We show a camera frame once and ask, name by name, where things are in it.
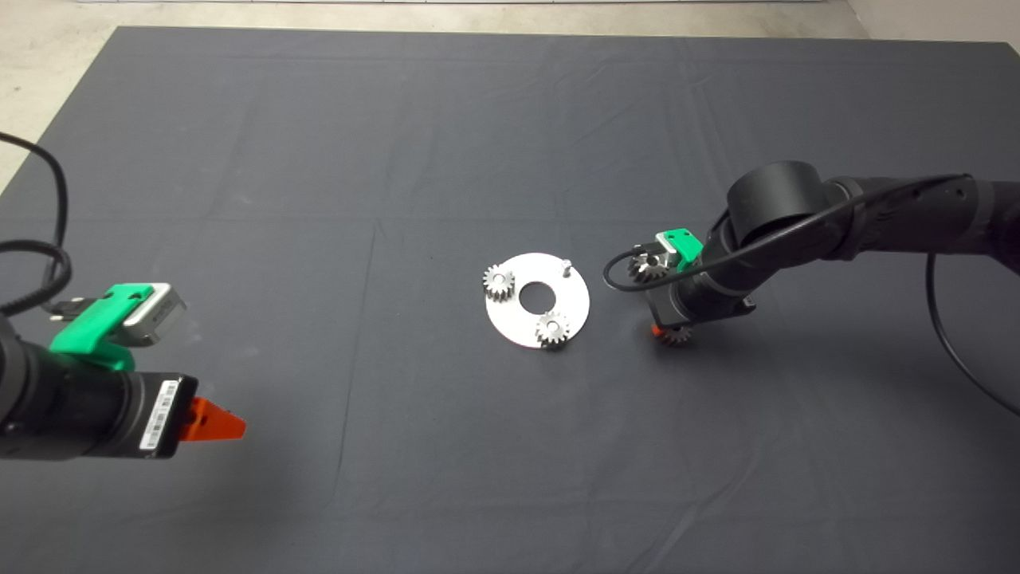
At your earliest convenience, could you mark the green left camera mount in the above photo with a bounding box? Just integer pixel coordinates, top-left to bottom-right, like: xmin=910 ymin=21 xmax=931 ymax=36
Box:
xmin=48 ymin=283 xmax=156 ymax=373

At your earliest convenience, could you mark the round metal plate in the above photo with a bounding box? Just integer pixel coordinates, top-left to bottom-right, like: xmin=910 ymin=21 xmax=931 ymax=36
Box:
xmin=484 ymin=253 xmax=591 ymax=349

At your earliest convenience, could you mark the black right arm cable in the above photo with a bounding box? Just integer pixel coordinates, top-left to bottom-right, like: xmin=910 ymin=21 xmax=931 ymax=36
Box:
xmin=602 ymin=175 xmax=1020 ymax=417

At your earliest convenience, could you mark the silver left camera box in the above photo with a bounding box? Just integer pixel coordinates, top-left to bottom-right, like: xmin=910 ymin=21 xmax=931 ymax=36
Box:
xmin=121 ymin=283 xmax=188 ymax=348

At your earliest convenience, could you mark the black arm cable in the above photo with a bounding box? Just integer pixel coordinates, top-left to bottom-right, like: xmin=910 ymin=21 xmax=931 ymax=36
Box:
xmin=0 ymin=132 xmax=84 ymax=324
xmin=602 ymin=175 xmax=1020 ymax=417

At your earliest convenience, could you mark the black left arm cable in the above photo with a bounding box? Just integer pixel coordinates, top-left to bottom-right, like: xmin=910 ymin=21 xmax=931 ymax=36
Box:
xmin=0 ymin=132 xmax=84 ymax=324

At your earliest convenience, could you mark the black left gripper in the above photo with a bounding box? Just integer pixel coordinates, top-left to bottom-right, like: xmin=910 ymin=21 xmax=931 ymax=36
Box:
xmin=116 ymin=371 xmax=247 ymax=461

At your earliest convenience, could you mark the green right camera mount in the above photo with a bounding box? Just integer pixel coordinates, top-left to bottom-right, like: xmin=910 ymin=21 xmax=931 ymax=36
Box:
xmin=663 ymin=229 xmax=705 ymax=272

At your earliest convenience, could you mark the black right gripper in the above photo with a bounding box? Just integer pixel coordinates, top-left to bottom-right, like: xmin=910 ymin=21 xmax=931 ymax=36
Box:
xmin=644 ymin=275 xmax=756 ymax=338

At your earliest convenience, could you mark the dark grey table cloth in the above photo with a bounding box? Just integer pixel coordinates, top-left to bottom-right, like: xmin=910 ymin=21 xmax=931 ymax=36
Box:
xmin=0 ymin=26 xmax=1020 ymax=574

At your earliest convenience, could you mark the large steel gear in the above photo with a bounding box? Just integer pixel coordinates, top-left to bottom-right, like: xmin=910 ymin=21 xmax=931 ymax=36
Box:
xmin=628 ymin=247 xmax=669 ymax=285

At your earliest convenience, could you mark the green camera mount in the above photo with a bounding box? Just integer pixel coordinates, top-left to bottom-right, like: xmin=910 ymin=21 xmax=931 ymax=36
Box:
xmin=663 ymin=229 xmax=705 ymax=272
xmin=48 ymin=283 xmax=156 ymax=373

